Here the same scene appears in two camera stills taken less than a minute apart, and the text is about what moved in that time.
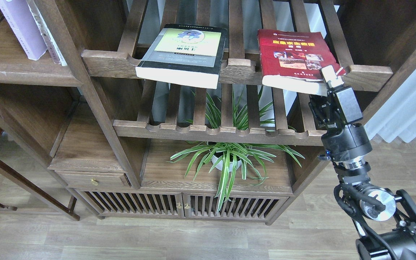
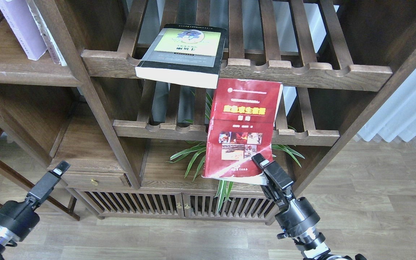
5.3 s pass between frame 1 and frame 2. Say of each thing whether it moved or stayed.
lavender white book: stayed
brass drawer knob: stayed
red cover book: moved
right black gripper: moved
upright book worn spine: stayed
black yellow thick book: stayed
